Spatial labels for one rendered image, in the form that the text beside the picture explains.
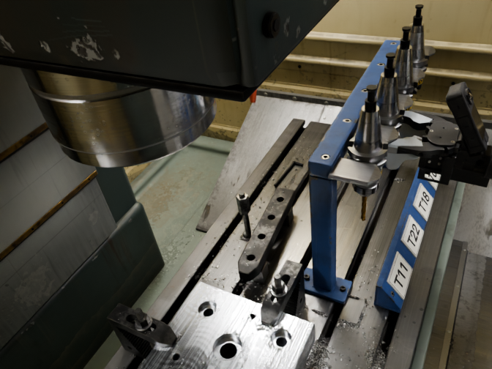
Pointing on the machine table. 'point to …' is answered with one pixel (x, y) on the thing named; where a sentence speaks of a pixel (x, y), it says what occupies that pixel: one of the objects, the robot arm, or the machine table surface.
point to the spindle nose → (117, 118)
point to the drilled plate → (299, 335)
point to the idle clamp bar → (282, 203)
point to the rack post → (324, 243)
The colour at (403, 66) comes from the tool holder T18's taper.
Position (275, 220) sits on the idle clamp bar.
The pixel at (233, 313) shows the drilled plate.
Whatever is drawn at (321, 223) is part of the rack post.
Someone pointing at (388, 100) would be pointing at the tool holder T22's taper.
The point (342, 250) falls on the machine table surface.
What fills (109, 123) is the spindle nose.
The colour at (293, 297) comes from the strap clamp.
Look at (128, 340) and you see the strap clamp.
